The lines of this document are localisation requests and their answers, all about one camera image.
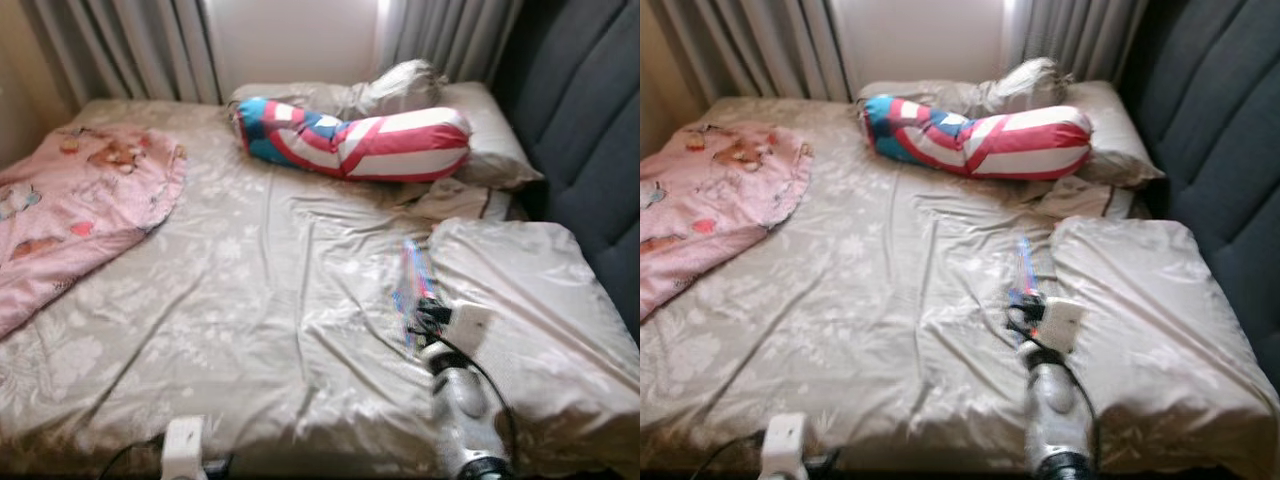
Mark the pink cartoon print blanket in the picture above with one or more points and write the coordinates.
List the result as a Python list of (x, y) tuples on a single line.
[(710, 200), (70, 210)]

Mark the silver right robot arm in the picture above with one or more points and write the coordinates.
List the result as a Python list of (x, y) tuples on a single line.
[(462, 410), (1055, 410)]

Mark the beige pillow with dark trim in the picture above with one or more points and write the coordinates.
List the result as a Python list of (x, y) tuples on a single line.
[(1080, 197)]

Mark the red white blue bolster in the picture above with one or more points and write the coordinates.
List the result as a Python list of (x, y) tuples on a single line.
[(1000, 143), (380, 145)]

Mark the crumpled beige pillow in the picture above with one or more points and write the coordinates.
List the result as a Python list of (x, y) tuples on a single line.
[(1025, 83), (400, 85)]

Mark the dark grey padded headboard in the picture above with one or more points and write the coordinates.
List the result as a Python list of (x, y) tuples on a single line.
[(585, 120), (1210, 120)]

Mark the grey pleated curtain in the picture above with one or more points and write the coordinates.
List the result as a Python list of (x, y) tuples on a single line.
[(450, 35), (750, 45), (120, 45), (1075, 35)]

